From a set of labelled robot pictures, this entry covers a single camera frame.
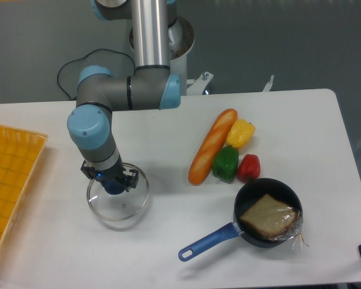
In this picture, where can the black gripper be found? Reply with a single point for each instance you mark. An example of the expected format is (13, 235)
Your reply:
(115, 173)

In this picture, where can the glass pot lid blue knob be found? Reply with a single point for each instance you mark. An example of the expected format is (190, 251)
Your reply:
(116, 204)

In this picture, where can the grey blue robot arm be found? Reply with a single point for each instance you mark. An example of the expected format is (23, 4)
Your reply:
(155, 30)

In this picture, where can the yellow woven basket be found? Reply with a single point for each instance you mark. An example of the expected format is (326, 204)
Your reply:
(20, 151)

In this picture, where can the green bell pepper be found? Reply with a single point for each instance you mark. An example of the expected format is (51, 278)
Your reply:
(225, 164)

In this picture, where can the baguette bread loaf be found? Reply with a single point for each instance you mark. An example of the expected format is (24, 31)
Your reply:
(212, 144)

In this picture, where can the yellow bell pepper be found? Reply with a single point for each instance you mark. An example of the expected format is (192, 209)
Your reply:
(240, 134)

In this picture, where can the red bell pepper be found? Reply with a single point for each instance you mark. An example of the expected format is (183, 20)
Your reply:
(249, 168)

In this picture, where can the bread slice in plastic bag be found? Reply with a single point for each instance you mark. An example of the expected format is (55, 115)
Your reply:
(272, 221)

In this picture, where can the black saucepan blue handle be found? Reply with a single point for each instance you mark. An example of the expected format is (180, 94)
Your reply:
(246, 197)

